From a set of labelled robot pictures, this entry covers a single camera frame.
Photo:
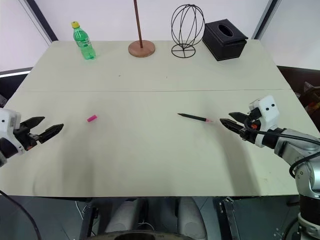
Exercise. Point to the grey rounded shape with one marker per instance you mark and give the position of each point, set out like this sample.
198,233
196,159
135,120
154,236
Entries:
191,217
125,215

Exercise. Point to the pink eraser cap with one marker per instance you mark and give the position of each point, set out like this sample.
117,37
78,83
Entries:
92,118

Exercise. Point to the green plastic bottle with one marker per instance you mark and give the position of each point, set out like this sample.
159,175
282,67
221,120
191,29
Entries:
85,46

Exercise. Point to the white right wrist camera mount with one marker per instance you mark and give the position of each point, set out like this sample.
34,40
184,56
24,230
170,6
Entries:
268,110

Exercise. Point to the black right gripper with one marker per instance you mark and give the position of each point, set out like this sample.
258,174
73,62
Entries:
250,135

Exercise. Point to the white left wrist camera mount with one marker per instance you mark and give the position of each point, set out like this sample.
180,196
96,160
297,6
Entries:
9,120

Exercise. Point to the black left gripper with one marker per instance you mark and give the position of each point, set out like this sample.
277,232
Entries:
23,137

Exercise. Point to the brown cluttered object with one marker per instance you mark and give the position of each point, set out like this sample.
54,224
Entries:
312,96

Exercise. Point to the black pencil pink eraser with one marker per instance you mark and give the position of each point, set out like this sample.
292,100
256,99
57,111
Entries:
195,117

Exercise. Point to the black window frame bar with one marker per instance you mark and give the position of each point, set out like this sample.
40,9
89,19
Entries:
42,21
265,18

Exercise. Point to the wooden pole stand round base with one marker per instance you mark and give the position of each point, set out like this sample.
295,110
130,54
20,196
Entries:
141,48

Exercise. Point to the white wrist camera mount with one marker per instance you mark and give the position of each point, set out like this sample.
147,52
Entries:
9,120
268,110

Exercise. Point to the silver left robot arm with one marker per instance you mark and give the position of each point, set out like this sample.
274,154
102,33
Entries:
7,148

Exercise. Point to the black metal table leg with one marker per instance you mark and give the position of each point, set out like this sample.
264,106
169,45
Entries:
228,220
88,220

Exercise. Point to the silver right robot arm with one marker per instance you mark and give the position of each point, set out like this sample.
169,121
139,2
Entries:
287,148

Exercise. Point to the black leather tissue box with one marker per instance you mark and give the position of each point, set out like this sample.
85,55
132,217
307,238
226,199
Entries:
225,47

